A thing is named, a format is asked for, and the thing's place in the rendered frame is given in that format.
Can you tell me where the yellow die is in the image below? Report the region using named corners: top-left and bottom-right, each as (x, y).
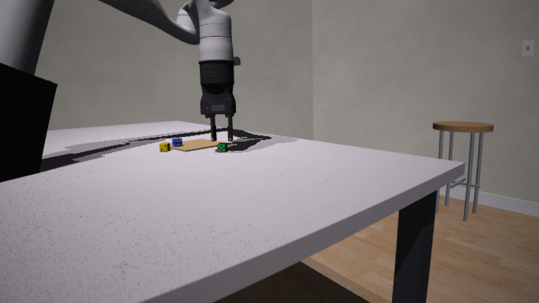
top-left (159, 142), bottom-right (170, 152)

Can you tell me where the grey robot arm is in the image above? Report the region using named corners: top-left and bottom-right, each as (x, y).
top-left (0, 0), bottom-right (234, 75)

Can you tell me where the blue die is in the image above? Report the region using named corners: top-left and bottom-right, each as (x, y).
top-left (172, 138), bottom-right (182, 147)

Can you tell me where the tan flat mat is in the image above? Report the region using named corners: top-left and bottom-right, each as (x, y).
top-left (170, 138), bottom-right (230, 152)

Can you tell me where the green die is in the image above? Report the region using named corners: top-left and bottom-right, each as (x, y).
top-left (217, 143), bottom-right (227, 152)

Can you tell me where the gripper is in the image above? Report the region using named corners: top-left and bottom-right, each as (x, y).
top-left (198, 36), bottom-right (240, 142)

